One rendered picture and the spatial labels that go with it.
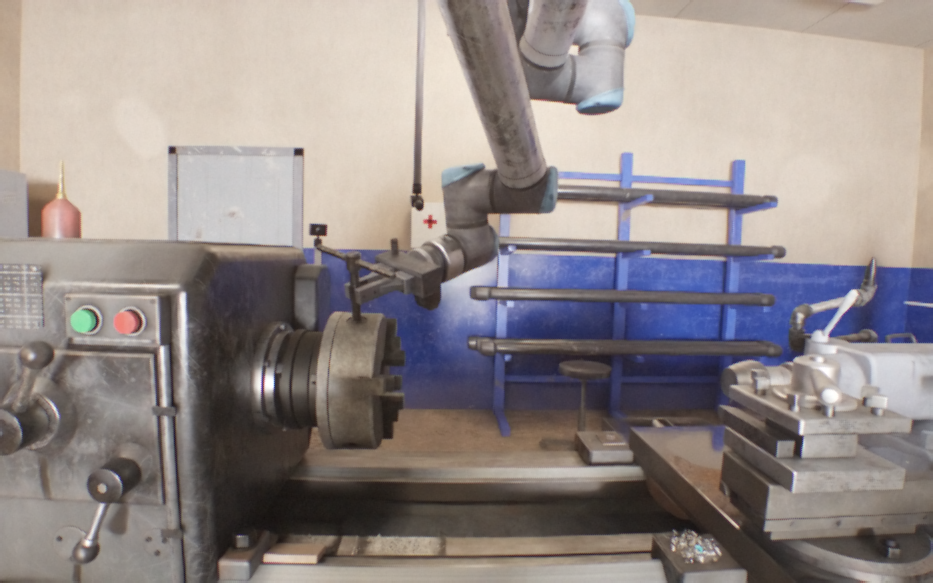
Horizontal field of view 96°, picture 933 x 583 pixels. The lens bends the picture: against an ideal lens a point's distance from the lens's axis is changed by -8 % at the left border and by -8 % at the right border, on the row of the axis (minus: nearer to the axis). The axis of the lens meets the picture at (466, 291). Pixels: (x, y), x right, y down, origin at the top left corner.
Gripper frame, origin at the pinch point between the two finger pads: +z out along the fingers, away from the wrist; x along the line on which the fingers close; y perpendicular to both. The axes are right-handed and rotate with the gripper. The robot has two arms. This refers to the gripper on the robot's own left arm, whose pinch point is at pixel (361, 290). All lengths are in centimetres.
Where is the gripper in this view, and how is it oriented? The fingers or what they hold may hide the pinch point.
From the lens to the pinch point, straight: 81.7
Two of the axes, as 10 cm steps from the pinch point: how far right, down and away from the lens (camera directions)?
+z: -6.6, 3.2, -6.8
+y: 0.1, -9.0, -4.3
